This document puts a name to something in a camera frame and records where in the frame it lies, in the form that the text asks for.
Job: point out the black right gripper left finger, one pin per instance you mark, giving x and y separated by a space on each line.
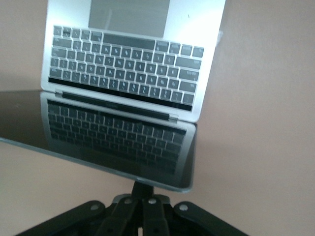
118 221

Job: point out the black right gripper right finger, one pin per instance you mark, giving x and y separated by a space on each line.
157 221

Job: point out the silver laptop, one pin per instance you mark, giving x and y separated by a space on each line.
123 61

